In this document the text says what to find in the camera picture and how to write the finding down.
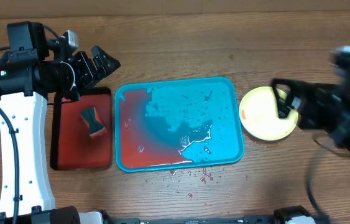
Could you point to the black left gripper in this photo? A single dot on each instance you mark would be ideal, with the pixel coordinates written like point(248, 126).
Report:
point(90, 73)

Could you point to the yellow-green plate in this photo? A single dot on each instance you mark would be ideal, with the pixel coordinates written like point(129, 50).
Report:
point(259, 116)

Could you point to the red sponge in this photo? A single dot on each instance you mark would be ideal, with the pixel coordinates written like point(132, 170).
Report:
point(95, 126)

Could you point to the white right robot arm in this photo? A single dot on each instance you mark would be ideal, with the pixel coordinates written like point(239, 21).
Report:
point(322, 106)

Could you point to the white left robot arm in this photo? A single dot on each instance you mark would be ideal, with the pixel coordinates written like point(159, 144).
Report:
point(25, 82)

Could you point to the black tray with red liquid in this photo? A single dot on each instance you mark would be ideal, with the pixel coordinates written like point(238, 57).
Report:
point(71, 146)

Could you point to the teal plastic tray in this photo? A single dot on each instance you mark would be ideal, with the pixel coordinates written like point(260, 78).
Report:
point(177, 124)

